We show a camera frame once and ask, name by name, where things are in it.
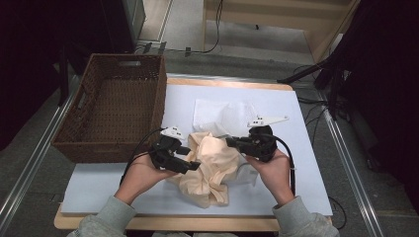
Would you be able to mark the person's right hand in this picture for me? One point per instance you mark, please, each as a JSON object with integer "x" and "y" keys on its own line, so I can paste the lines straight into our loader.
{"x": 276, "y": 177}

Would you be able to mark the pale blue table mat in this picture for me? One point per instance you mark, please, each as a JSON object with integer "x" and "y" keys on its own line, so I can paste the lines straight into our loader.
{"x": 179, "y": 108}

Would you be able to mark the metal strip behind table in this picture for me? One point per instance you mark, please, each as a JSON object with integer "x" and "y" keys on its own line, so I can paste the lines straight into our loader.
{"x": 214, "y": 77}

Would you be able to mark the dark floor clip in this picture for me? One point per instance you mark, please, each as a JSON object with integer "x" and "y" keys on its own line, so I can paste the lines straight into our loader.
{"x": 147, "y": 47}

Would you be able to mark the black stand legs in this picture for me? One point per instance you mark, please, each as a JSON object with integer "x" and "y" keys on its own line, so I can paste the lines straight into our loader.
{"x": 303, "y": 75}

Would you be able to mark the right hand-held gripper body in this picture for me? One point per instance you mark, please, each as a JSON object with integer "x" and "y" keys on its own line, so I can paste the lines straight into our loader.
{"x": 262, "y": 144}

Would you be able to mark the white mesh laundry bag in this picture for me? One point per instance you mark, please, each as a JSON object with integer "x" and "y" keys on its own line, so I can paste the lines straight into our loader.
{"x": 214, "y": 115}

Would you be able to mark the light wooden table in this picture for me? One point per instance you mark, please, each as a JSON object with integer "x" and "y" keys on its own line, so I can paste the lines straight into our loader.
{"x": 230, "y": 84}

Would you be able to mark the light wooden platform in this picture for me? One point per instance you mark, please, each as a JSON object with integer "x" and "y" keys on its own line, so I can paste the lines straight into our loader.
{"x": 263, "y": 19}

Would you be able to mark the brown wicker basket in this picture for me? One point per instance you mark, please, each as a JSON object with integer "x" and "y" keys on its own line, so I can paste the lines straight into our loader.
{"x": 115, "y": 108}

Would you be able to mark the dark cabinet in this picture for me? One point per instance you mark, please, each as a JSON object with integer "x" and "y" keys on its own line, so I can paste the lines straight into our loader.
{"x": 131, "y": 19}

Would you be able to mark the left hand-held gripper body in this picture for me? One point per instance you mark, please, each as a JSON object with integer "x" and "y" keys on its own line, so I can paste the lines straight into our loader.
{"x": 161, "y": 151}

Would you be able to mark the metal floor rail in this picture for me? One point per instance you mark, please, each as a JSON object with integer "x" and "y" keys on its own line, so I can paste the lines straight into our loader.
{"x": 355, "y": 181}
{"x": 37, "y": 154}

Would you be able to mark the person's left hand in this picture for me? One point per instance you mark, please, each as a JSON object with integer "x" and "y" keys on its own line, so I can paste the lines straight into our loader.
{"x": 141, "y": 177}

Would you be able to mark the dark curtain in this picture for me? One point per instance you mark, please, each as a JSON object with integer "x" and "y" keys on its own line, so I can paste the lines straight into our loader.
{"x": 26, "y": 49}
{"x": 388, "y": 82}

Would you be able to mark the cream cloth garment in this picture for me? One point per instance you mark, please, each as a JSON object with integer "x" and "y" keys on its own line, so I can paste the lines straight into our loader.
{"x": 214, "y": 158}

